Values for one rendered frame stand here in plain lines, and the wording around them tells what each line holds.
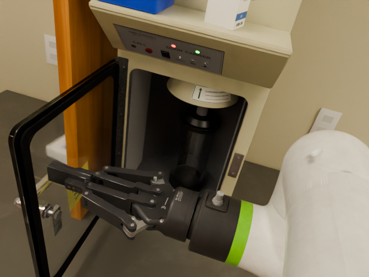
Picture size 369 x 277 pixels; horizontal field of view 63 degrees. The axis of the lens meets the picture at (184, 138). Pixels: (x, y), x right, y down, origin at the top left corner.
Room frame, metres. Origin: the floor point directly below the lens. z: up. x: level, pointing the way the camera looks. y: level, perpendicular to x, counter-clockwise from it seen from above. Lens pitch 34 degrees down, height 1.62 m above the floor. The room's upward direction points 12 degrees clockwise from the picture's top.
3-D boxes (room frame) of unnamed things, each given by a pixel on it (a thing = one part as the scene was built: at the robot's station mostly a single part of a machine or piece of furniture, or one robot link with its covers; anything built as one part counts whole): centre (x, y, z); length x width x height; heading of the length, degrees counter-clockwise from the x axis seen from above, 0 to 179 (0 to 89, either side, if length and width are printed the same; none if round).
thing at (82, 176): (0.33, 0.16, 1.28); 0.07 x 0.01 x 0.03; 81
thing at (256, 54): (0.52, 0.02, 1.46); 0.32 x 0.11 x 0.10; 81
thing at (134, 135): (0.70, 0.00, 1.19); 0.26 x 0.24 x 0.35; 81
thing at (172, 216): (0.31, 0.01, 1.28); 0.09 x 0.08 x 0.07; 81
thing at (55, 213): (0.32, 0.19, 1.18); 0.02 x 0.02 x 0.06; 82
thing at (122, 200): (0.31, 0.08, 1.28); 0.11 x 0.01 x 0.04; 83
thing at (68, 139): (0.43, 0.19, 1.19); 0.30 x 0.01 x 0.40; 172
